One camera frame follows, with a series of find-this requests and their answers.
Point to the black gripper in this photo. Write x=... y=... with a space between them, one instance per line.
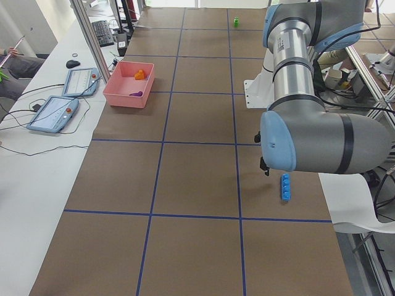
x=264 y=166

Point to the long blue block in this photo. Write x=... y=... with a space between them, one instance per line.
x=285 y=187

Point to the purple long block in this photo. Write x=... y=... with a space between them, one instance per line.
x=137 y=94

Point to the orange block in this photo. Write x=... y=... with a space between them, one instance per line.
x=140 y=75

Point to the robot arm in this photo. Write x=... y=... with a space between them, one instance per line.
x=296 y=132

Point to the pink plastic box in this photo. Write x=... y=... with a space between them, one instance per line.
x=122 y=83

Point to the white paper sheet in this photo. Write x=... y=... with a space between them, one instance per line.
x=350 y=204

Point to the far blue teach pendant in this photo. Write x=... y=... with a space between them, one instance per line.
x=81 y=82

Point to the blue teach pendant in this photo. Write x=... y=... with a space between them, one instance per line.
x=54 y=114
x=81 y=82

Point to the black keyboard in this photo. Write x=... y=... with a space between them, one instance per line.
x=103 y=33

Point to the near blue teach pendant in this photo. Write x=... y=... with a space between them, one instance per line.
x=54 y=114

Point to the black computer mouse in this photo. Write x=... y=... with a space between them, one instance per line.
x=72 y=64

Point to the seated person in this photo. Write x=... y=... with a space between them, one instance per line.
x=17 y=66

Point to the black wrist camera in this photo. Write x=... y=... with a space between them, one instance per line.
x=257 y=137

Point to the aluminium frame post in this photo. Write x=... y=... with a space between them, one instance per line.
x=90 y=38

